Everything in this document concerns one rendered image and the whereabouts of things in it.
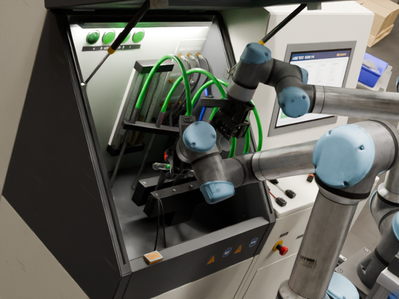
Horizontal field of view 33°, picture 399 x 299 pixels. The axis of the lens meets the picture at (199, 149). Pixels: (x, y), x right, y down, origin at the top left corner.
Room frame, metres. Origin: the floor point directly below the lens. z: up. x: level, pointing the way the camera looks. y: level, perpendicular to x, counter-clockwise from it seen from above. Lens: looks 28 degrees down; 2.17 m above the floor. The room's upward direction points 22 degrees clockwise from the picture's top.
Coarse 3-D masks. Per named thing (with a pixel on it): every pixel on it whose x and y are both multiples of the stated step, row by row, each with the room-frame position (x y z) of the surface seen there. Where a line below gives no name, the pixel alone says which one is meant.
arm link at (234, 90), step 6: (234, 84) 1.73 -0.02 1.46; (228, 90) 1.74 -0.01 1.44; (234, 90) 1.72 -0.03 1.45; (240, 90) 1.72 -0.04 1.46; (246, 90) 1.72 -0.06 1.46; (252, 90) 1.73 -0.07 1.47; (234, 96) 1.72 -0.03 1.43; (240, 96) 1.72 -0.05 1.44; (246, 96) 1.72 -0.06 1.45; (252, 96) 1.74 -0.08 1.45
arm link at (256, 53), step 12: (252, 48) 1.73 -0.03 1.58; (264, 48) 1.76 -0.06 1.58; (240, 60) 1.73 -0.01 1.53; (252, 60) 1.72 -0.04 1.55; (264, 60) 1.73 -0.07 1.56; (240, 72) 1.72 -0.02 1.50; (252, 72) 1.72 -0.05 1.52; (264, 72) 1.72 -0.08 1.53; (240, 84) 1.72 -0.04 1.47; (252, 84) 1.72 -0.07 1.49
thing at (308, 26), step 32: (256, 32) 2.21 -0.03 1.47; (288, 32) 2.30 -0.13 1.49; (320, 32) 2.46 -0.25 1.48; (352, 32) 2.65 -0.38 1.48; (352, 64) 2.68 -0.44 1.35; (256, 96) 2.18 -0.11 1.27; (256, 128) 2.20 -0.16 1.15; (320, 128) 2.54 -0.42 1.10; (288, 224) 2.08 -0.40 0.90; (352, 224) 2.56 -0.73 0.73; (288, 256) 2.19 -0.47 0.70; (256, 288) 2.08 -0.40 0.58
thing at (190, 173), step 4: (172, 148) 1.58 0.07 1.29; (172, 152) 1.58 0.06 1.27; (176, 152) 1.52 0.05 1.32; (176, 156) 1.56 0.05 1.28; (176, 160) 1.55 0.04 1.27; (180, 160) 1.51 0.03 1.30; (176, 164) 1.54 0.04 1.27; (180, 164) 1.54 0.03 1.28; (184, 164) 1.50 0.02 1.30; (188, 164) 1.52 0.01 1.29; (172, 168) 1.56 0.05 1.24; (176, 168) 1.55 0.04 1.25; (180, 168) 1.53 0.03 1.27; (184, 168) 1.49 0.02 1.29; (188, 168) 1.50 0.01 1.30; (172, 172) 1.56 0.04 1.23; (176, 172) 1.53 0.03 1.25; (180, 172) 1.52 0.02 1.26; (184, 172) 1.54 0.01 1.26; (188, 172) 1.52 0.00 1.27; (192, 172) 1.55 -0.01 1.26; (172, 176) 1.56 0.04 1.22; (188, 176) 1.58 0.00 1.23; (192, 176) 1.58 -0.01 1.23
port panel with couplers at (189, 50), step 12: (180, 48) 2.17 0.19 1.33; (192, 48) 2.22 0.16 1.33; (180, 60) 2.19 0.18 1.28; (192, 60) 2.20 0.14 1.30; (168, 72) 2.16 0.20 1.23; (180, 72) 2.21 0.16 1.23; (168, 84) 2.18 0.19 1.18; (180, 84) 2.23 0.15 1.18; (156, 108) 2.17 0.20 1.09; (168, 108) 2.22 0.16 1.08
